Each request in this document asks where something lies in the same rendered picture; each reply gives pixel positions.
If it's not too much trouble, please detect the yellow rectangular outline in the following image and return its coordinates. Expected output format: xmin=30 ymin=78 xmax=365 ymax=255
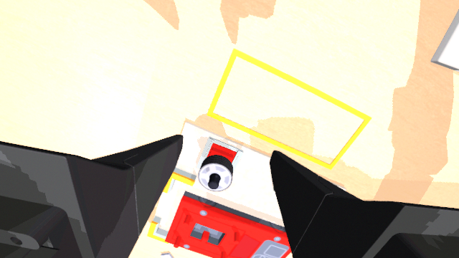
xmin=207 ymin=49 xmax=371 ymax=170

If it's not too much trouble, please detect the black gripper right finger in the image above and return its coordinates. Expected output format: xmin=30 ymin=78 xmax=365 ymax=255
xmin=270 ymin=150 xmax=459 ymax=258

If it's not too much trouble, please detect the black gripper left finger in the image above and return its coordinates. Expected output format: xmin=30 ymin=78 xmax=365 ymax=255
xmin=0 ymin=134 xmax=184 ymax=258

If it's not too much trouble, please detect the black tyre with white hub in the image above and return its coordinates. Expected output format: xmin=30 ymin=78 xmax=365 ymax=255
xmin=197 ymin=155 xmax=233 ymax=191

